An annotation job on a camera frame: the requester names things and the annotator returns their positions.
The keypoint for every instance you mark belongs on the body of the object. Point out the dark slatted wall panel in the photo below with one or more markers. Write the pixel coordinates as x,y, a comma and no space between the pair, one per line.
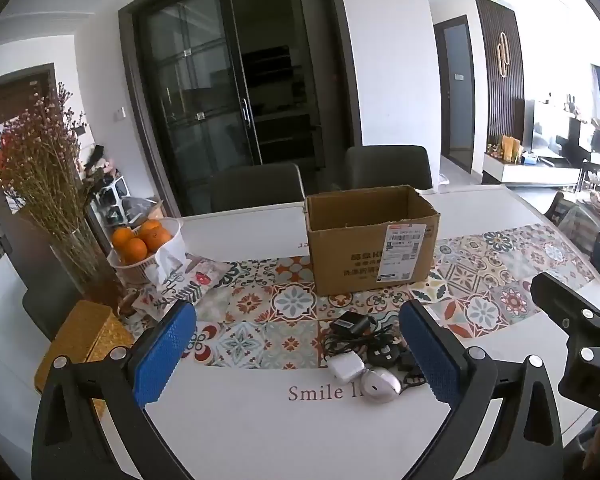
500,80

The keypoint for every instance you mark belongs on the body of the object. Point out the glass vase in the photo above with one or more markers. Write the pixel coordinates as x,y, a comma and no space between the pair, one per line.
82,265

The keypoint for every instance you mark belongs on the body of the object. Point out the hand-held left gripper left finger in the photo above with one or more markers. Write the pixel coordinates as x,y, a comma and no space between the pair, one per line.
165,355

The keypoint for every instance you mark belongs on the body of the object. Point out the yellow woven box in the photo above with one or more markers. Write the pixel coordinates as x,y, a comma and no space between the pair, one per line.
80,330

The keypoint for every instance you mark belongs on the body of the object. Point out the white low cabinet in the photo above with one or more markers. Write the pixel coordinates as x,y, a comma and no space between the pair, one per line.
530,170

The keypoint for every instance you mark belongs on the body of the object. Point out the dried flower bunch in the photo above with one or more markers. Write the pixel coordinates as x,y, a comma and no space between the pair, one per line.
45,160

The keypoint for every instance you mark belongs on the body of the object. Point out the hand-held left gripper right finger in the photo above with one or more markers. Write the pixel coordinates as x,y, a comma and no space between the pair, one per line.
430,355

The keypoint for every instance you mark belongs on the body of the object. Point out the dark interior door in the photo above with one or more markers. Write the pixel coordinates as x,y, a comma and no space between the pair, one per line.
455,95

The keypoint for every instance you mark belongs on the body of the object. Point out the brown wooden entry door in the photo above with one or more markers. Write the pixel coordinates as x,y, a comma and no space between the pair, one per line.
10,105

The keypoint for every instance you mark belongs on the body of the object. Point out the white charger plug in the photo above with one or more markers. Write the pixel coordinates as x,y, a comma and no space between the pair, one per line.
345,367

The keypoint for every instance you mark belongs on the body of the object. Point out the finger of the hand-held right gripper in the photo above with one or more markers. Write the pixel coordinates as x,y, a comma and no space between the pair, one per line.
565,295

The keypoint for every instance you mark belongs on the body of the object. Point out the brown cardboard box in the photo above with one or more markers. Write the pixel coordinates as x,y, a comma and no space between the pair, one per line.
350,255

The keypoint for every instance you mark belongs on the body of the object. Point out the dark grey dining chair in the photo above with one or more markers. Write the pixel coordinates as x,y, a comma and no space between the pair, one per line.
47,310
255,187
387,167

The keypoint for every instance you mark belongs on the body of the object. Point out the black computer mouse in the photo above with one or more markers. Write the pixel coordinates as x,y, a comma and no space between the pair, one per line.
384,355

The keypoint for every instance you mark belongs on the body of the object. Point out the white fruit basket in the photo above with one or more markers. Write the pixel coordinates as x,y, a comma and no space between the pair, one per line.
130,271

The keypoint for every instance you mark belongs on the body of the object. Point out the silver computer mouse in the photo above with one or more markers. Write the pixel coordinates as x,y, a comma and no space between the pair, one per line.
380,385

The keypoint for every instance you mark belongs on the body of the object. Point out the white shoe rack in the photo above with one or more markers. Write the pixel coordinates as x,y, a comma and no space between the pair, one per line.
110,200

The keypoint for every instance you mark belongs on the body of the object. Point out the leaf-print fabric tissue cover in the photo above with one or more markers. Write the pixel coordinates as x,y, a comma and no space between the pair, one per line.
200,280

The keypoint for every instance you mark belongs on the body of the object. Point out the orange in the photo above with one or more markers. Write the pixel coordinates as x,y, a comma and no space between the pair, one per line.
150,225
134,251
122,238
158,238

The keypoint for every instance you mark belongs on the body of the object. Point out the patterned tile-print table runner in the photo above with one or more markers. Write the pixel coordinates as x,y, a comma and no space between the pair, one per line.
290,305

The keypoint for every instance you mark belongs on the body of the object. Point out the chair with patterned cushion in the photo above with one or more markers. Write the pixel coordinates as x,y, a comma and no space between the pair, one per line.
582,227

